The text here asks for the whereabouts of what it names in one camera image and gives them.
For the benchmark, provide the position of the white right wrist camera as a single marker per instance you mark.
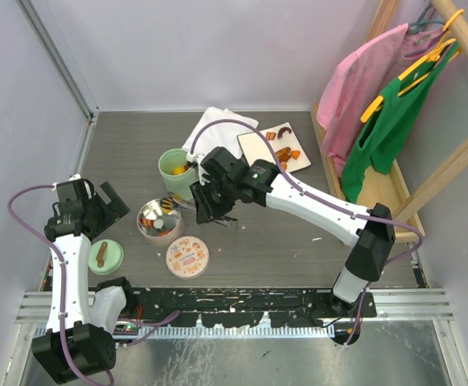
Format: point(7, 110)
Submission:
point(195, 161)

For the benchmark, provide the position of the white folded cloth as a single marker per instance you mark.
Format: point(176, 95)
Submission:
point(224, 134)

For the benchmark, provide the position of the brown sausage slice piece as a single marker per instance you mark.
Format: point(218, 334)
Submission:
point(147, 223)

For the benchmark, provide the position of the tall green canister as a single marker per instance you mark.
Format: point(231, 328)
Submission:
point(177, 184)

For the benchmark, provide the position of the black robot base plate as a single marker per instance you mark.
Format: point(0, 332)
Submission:
point(237, 307)

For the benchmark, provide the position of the green shirt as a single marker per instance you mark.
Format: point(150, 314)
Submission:
point(383, 136)

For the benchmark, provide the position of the round silver tin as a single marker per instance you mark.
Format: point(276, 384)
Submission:
point(172, 220)

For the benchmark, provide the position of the aluminium rail frame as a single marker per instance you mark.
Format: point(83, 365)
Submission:
point(391, 305)

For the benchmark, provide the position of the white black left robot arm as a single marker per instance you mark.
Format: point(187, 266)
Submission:
point(78, 340)

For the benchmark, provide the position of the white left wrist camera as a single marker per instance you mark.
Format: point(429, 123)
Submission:
point(77, 179)

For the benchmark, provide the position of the wooden clothes rack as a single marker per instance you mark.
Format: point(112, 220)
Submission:
point(441, 127)

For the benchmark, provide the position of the white square plate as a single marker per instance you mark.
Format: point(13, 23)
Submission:
point(254, 148)

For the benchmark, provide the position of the orange food pieces pile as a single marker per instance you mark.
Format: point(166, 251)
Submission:
point(284, 143)

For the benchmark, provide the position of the pink shirt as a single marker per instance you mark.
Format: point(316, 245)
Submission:
point(357, 81)

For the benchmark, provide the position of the green canister lid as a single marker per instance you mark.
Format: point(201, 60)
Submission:
point(105, 257)

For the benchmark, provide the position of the yellow hanger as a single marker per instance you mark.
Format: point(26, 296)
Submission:
point(430, 57)

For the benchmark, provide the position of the round bakery tin lid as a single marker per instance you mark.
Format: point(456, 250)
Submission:
point(187, 257)

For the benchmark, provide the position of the yellow corn cob piece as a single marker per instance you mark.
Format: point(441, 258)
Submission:
point(167, 204)

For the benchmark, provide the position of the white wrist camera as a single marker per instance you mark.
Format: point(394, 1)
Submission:
point(195, 161)
point(77, 179)

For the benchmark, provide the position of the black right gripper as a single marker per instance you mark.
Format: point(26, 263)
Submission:
point(206, 211)

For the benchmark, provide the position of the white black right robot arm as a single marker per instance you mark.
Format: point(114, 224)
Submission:
point(367, 231)

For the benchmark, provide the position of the grey hanger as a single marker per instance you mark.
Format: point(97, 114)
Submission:
point(421, 28)

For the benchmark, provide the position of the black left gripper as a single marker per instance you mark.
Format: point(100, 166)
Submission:
point(111, 215)

